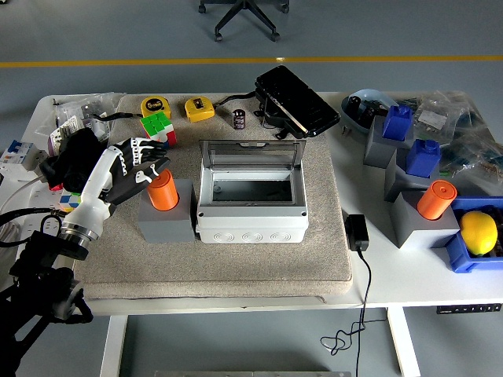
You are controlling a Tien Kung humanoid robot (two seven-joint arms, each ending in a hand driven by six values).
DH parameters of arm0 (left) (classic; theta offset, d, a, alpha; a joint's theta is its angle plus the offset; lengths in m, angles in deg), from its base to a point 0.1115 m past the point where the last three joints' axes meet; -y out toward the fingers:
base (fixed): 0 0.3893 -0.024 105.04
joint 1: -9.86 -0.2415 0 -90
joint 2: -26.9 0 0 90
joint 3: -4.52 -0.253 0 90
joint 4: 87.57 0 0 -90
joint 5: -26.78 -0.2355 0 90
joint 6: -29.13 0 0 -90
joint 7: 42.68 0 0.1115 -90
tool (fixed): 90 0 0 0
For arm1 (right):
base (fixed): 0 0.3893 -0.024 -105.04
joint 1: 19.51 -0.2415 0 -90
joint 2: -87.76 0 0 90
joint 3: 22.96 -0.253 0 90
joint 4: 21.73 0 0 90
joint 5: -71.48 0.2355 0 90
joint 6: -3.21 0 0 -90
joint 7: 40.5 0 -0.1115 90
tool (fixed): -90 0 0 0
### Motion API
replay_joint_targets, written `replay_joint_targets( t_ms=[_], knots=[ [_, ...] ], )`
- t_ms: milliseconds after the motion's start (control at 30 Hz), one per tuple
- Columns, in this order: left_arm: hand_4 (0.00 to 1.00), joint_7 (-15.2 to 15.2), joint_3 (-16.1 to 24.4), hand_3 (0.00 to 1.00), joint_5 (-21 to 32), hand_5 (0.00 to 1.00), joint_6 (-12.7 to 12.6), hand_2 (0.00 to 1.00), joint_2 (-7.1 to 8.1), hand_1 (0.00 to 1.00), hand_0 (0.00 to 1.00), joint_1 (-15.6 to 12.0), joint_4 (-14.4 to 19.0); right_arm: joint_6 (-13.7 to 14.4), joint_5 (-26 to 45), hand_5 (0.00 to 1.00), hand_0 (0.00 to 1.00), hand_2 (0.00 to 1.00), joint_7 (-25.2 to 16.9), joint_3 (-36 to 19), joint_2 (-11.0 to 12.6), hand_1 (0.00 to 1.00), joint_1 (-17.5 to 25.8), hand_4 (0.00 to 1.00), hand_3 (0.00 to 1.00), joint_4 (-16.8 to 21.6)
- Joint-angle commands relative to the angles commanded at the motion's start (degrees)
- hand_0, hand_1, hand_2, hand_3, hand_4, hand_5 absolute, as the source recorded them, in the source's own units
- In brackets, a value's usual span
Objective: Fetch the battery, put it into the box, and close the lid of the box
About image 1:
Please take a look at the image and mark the black adapter cord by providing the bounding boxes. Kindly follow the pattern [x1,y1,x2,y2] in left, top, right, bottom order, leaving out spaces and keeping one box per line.
[320,249,388,377]

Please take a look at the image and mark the fine-gridded colourful puzzle cube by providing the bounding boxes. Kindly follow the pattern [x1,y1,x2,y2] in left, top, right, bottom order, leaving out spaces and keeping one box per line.
[58,190,86,215]

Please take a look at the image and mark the squarish yellow tape measure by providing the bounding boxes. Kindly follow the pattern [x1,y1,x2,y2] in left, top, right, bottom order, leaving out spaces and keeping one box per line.
[184,97,217,124]

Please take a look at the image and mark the grey-brown mat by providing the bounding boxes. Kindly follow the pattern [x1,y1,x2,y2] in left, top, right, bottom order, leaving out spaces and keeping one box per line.
[69,93,354,302]

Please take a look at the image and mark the smoky transparent box lid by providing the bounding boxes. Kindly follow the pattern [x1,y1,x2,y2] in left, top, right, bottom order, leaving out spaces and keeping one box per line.
[198,139,307,170]

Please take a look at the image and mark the clear bag of components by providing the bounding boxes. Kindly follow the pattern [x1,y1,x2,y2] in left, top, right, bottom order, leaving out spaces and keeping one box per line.
[412,92,472,137]
[439,117,503,197]

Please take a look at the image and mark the black office chair base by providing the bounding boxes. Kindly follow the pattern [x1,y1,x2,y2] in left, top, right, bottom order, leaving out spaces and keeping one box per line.
[198,0,291,43]

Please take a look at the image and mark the white power strip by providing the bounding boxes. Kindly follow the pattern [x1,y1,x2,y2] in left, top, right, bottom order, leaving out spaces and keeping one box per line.
[15,186,68,244]

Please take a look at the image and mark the white table leg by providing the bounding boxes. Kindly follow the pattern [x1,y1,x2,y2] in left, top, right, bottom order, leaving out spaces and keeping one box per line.
[100,315,129,377]
[387,307,420,377]

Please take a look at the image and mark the large black flat case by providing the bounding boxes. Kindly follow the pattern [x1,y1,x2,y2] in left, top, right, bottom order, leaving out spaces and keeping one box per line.
[254,65,341,137]

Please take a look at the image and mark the grey cable bundle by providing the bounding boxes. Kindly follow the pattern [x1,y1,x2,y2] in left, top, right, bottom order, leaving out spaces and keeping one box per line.
[0,221,24,247]

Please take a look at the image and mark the grey holder block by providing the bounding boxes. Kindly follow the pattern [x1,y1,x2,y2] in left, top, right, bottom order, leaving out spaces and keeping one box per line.
[384,148,441,203]
[137,178,196,243]
[390,190,461,249]
[362,115,416,170]

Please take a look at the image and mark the black cloth bundle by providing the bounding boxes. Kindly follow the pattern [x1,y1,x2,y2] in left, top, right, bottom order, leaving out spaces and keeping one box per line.
[39,128,107,193]

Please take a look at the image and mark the orange cylinder battery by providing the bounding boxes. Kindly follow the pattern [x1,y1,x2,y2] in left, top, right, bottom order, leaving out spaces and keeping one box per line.
[417,180,459,221]
[146,169,181,212]

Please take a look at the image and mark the yellow lemon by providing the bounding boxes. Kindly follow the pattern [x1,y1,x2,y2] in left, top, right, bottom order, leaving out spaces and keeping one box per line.
[459,210,499,257]

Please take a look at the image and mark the white cable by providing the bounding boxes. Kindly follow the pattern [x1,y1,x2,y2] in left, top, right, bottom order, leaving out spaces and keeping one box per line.
[0,174,44,215]

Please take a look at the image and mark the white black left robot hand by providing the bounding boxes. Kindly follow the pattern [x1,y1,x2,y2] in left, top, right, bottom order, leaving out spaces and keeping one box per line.
[62,136,173,233]

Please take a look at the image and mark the light blue bowl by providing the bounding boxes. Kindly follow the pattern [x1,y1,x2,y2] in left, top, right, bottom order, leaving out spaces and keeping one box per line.
[340,88,400,137]

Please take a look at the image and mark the blue block battery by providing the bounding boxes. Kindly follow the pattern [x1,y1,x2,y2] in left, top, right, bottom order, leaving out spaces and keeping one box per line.
[381,104,415,142]
[405,138,442,178]

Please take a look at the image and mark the colourful three-row puzzle cube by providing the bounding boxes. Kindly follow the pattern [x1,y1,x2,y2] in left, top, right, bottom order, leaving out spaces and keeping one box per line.
[139,112,178,148]

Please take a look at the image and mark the white blue circuit breaker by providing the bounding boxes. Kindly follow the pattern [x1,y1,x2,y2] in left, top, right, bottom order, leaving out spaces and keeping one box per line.
[0,139,48,174]

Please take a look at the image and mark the black power adapter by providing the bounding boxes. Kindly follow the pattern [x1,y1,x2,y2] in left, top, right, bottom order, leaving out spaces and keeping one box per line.
[344,214,371,252]

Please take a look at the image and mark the black tape measure lanyard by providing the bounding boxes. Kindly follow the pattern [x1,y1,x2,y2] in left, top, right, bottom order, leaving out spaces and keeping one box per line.
[90,112,143,121]

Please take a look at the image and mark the grey electrical junction box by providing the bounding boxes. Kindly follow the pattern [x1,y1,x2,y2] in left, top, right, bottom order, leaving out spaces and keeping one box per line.
[196,139,309,244]

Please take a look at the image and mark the black table control panel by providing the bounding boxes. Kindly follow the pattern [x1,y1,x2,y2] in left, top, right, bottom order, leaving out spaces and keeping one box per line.
[435,302,503,315]

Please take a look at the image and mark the round yellow tape measure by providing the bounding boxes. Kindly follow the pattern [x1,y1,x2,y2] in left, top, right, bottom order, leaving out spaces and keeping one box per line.
[140,97,174,118]

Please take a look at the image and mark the blue plastic bin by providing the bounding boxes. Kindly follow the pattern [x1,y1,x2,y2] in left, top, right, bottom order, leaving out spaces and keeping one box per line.
[444,196,503,274]

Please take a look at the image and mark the clear bags of small parts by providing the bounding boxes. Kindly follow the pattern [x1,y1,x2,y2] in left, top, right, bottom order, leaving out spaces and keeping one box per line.
[35,92,127,158]

